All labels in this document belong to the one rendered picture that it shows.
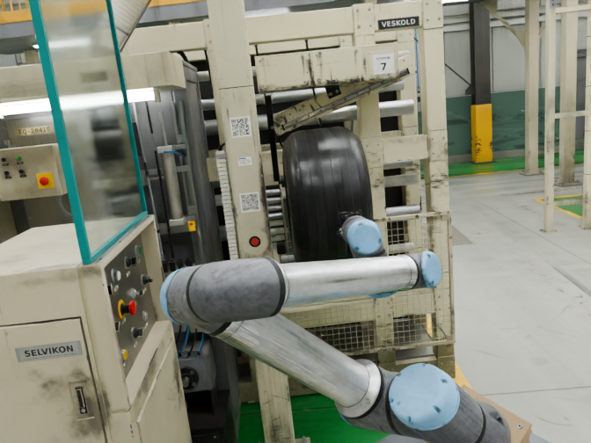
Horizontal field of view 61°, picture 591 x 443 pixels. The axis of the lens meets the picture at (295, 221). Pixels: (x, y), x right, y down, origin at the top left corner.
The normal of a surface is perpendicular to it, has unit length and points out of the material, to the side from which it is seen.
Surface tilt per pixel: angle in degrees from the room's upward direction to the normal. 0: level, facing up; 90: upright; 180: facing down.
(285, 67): 90
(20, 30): 90
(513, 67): 90
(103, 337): 90
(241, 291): 74
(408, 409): 39
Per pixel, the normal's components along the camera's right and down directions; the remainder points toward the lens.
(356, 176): 0.27, -0.22
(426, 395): -0.59, -0.62
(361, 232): 0.00, 0.01
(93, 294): 0.05, 0.22
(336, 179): 0.00, -0.21
